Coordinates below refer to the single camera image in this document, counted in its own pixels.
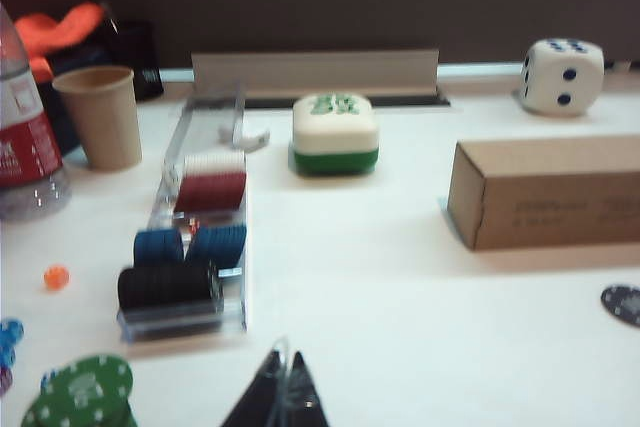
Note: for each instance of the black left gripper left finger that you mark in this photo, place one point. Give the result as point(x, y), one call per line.
point(262, 397)

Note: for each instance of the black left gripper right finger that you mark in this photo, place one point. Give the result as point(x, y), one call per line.
point(306, 397)

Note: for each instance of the clear acrylic chip tray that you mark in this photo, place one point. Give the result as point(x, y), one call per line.
point(235, 297)

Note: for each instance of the black poker chip stack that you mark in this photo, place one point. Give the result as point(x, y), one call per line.
point(160, 287)

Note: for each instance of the blue poker chip stack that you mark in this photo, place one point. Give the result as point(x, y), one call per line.
point(220, 244)
point(157, 247)

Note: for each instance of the green 20 poker chip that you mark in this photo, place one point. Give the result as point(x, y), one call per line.
point(90, 387)

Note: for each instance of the red poker chip stack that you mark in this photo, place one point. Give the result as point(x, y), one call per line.
point(212, 193)

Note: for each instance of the white poker chip stack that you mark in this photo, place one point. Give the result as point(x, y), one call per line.
point(215, 163)

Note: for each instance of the long brown cardboard box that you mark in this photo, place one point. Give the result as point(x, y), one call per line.
point(560, 197)

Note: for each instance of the black 100 poker chip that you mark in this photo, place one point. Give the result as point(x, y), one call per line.
point(622, 307)

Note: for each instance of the small blue die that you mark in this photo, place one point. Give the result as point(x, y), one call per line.
point(47, 379)
point(7, 354)
point(11, 332)

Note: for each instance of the small orange die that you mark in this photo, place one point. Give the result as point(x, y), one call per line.
point(55, 279)

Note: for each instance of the small purple die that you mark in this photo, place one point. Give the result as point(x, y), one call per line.
point(4, 379)

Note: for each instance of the white and green container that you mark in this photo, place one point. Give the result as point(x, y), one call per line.
point(332, 132)

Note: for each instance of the brown paper cup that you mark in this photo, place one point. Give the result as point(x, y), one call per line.
point(107, 117)

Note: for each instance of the clear red-label water bottle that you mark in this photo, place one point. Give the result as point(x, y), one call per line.
point(25, 147)

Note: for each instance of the black pen holder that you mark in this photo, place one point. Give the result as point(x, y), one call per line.
point(137, 57)

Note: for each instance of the big white blue-dotted die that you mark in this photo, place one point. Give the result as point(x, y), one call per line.
point(560, 77)

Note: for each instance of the orange cloth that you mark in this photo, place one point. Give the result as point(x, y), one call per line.
point(55, 27)

